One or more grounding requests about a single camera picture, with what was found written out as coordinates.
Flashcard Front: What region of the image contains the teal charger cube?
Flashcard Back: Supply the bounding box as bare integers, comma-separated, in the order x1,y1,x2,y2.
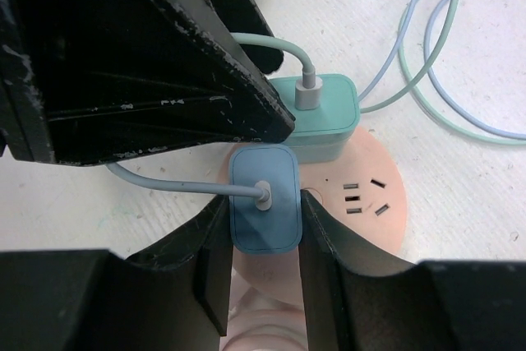
270,74,360,164

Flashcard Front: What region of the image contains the light green coiled cable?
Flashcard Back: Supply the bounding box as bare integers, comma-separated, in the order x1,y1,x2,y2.
229,0,526,147

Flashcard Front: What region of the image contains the blue charger cube front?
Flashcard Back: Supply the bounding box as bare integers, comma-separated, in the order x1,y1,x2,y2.
228,145,302,255

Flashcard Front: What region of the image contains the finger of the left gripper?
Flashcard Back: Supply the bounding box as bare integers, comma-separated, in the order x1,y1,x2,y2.
143,0,287,77
1,0,295,167

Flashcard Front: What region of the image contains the light blue coiled cable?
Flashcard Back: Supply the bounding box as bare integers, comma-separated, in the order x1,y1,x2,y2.
105,0,526,212

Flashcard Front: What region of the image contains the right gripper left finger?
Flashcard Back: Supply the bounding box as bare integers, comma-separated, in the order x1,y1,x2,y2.
1,196,233,350

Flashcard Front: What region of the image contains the pink round charging base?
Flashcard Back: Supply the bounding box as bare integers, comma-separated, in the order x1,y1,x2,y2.
230,127,408,306

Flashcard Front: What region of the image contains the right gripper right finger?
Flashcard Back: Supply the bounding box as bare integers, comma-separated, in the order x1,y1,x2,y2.
299,192,525,350

